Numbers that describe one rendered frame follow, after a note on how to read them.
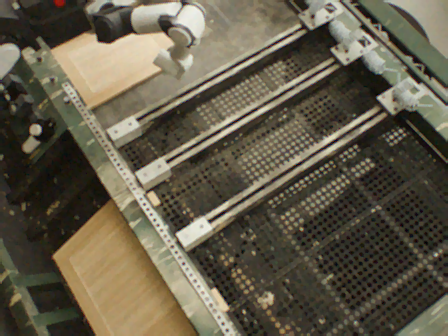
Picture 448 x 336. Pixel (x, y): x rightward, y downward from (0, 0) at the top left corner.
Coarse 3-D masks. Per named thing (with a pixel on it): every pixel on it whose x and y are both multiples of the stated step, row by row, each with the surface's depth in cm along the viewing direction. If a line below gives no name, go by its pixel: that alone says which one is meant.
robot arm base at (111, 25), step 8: (112, 8) 175; (120, 8) 178; (96, 16) 168; (104, 16) 166; (96, 24) 169; (104, 24) 167; (112, 24) 166; (96, 32) 172; (104, 32) 169; (112, 32) 167; (104, 40) 171; (112, 40) 169
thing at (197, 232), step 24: (384, 96) 207; (360, 120) 207; (384, 120) 211; (336, 144) 202; (288, 168) 197; (312, 168) 203; (264, 192) 193; (216, 216) 190; (240, 216) 195; (192, 240) 184
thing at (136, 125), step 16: (304, 16) 226; (320, 16) 226; (288, 32) 226; (304, 32) 226; (256, 48) 222; (272, 48) 222; (288, 48) 228; (240, 64) 221; (256, 64) 222; (208, 80) 216; (224, 80) 217; (176, 96) 211; (192, 96) 211; (144, 112) 208; (160, 112) 208; (176, 112) 214; (112, 128) 204; (128, 128) 204; (144, 128) 208
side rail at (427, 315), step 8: (432, 304) 180; (440, 304) 177; (424, 312) 176; (432, 312) 176; (440, 312) 176; (416, 320) 175; (424, 320) 175; (432, 320) 175; (440, 320) 175; (408, 328) 173; (416, 328) 173; (424, 328) 173; (432, 328) 174; (440, 328) 174
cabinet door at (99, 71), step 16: (64, 48) 228; (80, 48) 229; (96, 48) 229; (112, 48) 229; (128, 48) 229; (144, 48) 229; (160, 48) 229; (64, 64) 224; (80, 64) 225; (96, 64) 225; (112, 64) 225; (128, 64) 225; (144, 64) 225; (80, 80) 221; (96, 80) 221; (112, 80) 221; (128, 80) 221; (144, 80) 222; (96, 96) 217; (112, 96) 218
